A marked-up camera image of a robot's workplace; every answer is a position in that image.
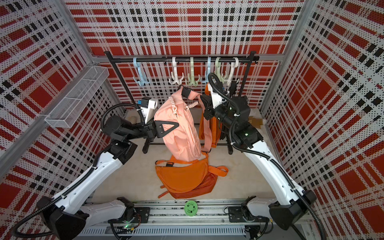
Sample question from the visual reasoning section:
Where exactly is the pink sling bag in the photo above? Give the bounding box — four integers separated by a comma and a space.
154, 86, 212, 162

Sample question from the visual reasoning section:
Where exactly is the light green hook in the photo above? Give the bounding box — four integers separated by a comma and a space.
186, 57, 201, 87

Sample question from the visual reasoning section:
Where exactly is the white wire basket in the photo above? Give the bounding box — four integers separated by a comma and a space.
45, 66, 109, 129

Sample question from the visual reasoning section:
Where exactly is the pale green hook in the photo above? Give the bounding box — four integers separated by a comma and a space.
215, 57, 224, 83

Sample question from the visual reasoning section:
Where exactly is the light blue hook far left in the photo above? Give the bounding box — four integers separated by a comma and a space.
133, 57, 151, 87

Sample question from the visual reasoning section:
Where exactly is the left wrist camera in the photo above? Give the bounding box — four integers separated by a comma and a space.
138, 97, 159, 123

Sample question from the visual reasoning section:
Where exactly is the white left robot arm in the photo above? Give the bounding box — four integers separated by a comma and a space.
11, 97, 180, 240

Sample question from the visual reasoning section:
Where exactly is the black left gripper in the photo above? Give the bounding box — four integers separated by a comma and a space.
124, 115, 179, 144

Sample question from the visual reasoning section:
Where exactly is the dark rust orange bag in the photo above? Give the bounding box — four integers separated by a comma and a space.
158, 173, 218, 199

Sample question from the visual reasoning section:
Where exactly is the orange bottom bag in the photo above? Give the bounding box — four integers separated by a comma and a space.
155, 153, 229, 193

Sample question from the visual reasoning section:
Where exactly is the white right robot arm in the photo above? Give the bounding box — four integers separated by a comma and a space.
203, 73, 327, 240

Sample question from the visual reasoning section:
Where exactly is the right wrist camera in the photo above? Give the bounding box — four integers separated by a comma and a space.
208, 85, 226, 109

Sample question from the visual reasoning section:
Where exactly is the white hook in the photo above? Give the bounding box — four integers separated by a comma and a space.
168, 57, 184, 85
226, 57, 239, 87

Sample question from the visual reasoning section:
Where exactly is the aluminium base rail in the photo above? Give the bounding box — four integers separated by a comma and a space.
68, 197, 313, 240

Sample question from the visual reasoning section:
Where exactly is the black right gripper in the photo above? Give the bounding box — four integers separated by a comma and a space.
200, 95, 236, 133

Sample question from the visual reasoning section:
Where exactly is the orange sling bag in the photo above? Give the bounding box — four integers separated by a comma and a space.
198, 83, 224, 149

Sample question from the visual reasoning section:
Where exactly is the green round disc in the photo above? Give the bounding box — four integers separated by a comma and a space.
184, 200, 198, 217

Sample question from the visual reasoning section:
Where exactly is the white hook far right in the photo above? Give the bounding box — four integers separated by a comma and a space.
226, 57, 239, 87

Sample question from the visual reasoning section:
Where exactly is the black metal clothes rack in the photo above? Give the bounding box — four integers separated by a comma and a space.
104, 50, 258, 156

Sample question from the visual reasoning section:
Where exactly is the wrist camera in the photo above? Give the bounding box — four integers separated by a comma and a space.
138, 97, 159, 123
208, 85, 226, 109

